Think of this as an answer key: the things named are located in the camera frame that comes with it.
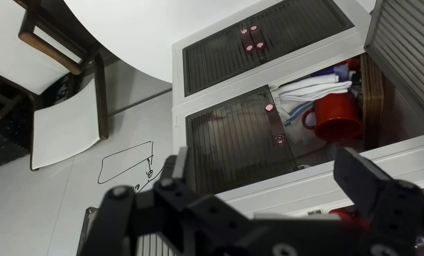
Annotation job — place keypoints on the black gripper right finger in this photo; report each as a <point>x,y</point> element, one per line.
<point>359,175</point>

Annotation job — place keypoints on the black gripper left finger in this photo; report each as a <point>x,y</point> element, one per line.
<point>180,163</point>

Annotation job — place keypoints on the white three-tier cabinet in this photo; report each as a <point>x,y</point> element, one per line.
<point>213,96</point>

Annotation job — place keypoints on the small red object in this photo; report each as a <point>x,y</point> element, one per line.
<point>345,216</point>

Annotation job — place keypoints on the red mug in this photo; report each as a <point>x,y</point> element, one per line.
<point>338,115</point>

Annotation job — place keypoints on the brown wooden box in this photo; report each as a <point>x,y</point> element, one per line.
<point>372,103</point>

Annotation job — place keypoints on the white crumpled cloths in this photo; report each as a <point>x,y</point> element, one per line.
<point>306,92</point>

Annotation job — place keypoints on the wooden chair with white panels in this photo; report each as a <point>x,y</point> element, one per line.
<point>65,128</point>

